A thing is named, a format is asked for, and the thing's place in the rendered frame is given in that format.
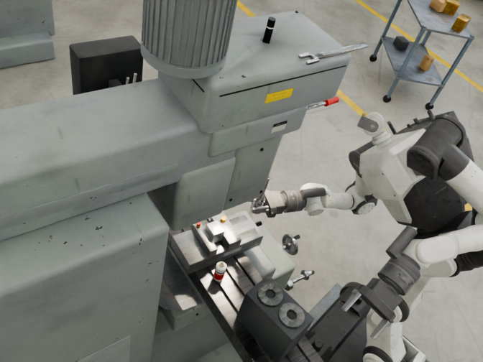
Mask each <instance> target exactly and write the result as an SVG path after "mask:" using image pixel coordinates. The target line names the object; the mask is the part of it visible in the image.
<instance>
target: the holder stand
mask: <svg viewBox="0 0 483 362"><path fill-rule="evenodd" d="M236 318H237V320H238V321H239V322H240V323H241V324H242V325H243V326H244V327H245V328H246V329H247V330H248V331H249V332H250V333H251V334H252V335H253V336H254V338H255V339H256V340H257V341H258V342H259V343H260V344H261V345H262V346H263V347H264V348H265V349H266V350H267V352H268V353H269V354H270V355H271V356H272V357H273V358H274V359H275V360H276V361H277V362H280V361H281V360H282V359H283V358H284V357H285V356H286V355H287V354H288V353H289V352H290V351H291V350H292V349H293V348H294V347H295V346H296V345H297V344H298V343H299V342H300V340H301V338H302V337H303V336H304V334H305V332H306V331H307V329H308V328H309V327H310V325H311V323H312V322H313V321H314V318H313V317H312V316H311V315H309V314H308V313H307V312H306V311H305V310H304V309H303V308H302V307H301V306H300V305H299V304H298V303H297V302H296V301H295V300H294V299H293V298H292V297H291V296H290V295H289V294H288V293H287V292H286V291H285V290H284V289H283V288H282V287H281V286H280V285H279V284H278V283H277V282H276V281H275V280H274V279H273V278H272V277H271V276H269V275H268V276H266V277H265V278H264V279H263V280H262V281H261V282H259V283H258V284H257V285H255V286H254V287H253V288H251V289H250V290H249V291H248V292H247V293H246V294H245V297H244V300H243V302H242V304H241V307H240V309H239V312H238V314H237V316H236Z"/></svg>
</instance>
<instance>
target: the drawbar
mask: <svg viewBox="0 0 483 362"><path fill-rule="evenodd" d="M275 21H276V18H274V17H269V18H268V21H267V27H269V28H274V25H275ZM267 27H266V30H265V32H264V37H263V40H262V41H263V42H264V43H267V44H269V43H270V40H271V36H272V32H273V29H269V28H267Z"/></svg>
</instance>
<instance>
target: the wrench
mask: <svg viewBox="0 0 483 362"><path fill-rule="evenodd" d="M368 47H369V45H367V44H366V43H365V42H363V43H359V44H356V45H350V46H347V47H341V48H338V49H335V50H329V51H325V52H320V53H316V54H312V53H311V52H308V53H303V54H300V55H298V57H299V58H300V59H303V58H306V57H309V58H311V59H312V60H307V61H306V65H312V64H315V63H317V62H319V61H320V59H323V58H327V57H332V56H335V55H341V54H344V53H348V52H353V51H356V50H362V49H365V48H368Z"/></svg>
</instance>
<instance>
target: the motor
mask: <svg viewBox="0 0 483 362"><path fill-rule="evenodd" d="M236 4H237V0H143V7H142V38H141V48H140V50H141V54H142V57H143V58H144V60H145V61H146V62H147V63H148V64H149V65H151V66H152V67H153V68H154V69H156V70H158V71H160V72H161V73H164V74H167V75H171V76H173V77H176V78H186V79H198V78H206V77H209V76H211V75H214V74H216V73H218V72H219V71H220V70H221V69H222V68H223V67H224V65H225V62H226V56H227V51H228V47H229V40H230V36H231V30H232V26H233V21H234V15H235V11H236Z"/></svg>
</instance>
